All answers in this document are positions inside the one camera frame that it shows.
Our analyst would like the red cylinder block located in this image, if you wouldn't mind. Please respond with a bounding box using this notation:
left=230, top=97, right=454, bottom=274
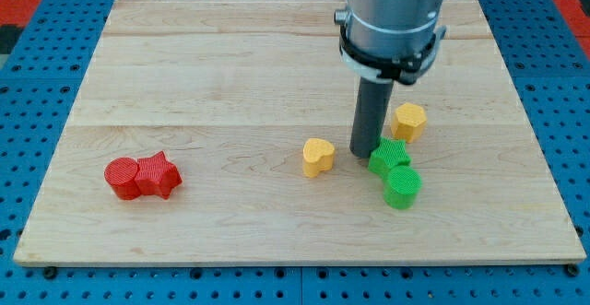
left=104, top=157, right=141, bottom=200

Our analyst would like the black and white cable clamp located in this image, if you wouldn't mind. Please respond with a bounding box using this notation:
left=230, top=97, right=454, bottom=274
left=339, top=26, right=447, bottom=86

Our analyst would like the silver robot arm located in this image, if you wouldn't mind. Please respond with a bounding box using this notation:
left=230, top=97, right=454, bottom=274
left=334, top=0, right=443, bottom=59

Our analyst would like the green star block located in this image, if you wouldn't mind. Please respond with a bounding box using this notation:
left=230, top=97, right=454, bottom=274
left=368, top=137, right=411, bottom=180

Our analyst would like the yellow heart block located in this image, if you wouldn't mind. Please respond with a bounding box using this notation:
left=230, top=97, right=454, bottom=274
left=302, top=138, right=336, bottom=178

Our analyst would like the wooden board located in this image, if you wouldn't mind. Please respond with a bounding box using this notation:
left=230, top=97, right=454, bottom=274
left=14, top=0, right=586, bottom=267

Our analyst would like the green cylinder block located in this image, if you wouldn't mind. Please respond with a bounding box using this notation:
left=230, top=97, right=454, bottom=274
left=383, top=166, right=422, bottom=210

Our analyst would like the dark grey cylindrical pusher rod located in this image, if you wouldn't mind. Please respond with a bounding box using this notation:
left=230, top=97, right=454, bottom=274
left=349, top=78, right=394, bottom=158

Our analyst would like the red star block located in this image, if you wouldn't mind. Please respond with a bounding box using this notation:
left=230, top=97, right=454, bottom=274
left=135, top=151, right=183, bottom=200

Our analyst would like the yellow hexagon block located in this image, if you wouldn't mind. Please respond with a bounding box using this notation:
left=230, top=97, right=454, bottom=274
left=391, top=102, right=428, bottom=143

